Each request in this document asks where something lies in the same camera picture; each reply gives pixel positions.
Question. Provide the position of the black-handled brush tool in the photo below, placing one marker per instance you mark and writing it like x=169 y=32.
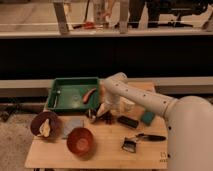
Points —
x=129 y=144

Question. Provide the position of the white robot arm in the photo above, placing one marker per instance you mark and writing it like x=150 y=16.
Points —
x=189 y=122

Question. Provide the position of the green plastic tray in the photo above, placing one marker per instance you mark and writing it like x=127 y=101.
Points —
x=72 y=90

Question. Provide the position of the dark purple grapes bunch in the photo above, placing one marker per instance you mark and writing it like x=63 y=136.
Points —
x=108 y=118

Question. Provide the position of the white paper cup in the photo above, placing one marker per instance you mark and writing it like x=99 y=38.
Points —
x=126 y=105

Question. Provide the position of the yellow banana peel toy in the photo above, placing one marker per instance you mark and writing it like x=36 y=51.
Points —
x=44 y=129

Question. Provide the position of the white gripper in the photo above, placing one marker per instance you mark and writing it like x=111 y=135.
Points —
x=111 y=102

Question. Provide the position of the black rectangular block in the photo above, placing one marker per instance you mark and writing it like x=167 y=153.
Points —
x=128 y=121

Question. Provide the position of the dark brown bowl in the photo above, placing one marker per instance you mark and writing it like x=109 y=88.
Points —
x=54 y=122

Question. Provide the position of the grey cloth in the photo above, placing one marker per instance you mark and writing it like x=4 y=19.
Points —
x=70 y=125

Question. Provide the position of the teal green sponge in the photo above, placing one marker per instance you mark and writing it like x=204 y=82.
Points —
x=147 y=117

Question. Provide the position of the metal spoon in tray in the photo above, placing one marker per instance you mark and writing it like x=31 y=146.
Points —
x=56 y=98

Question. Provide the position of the orange-brown bowl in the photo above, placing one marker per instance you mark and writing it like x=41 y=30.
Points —
x=80 y=141

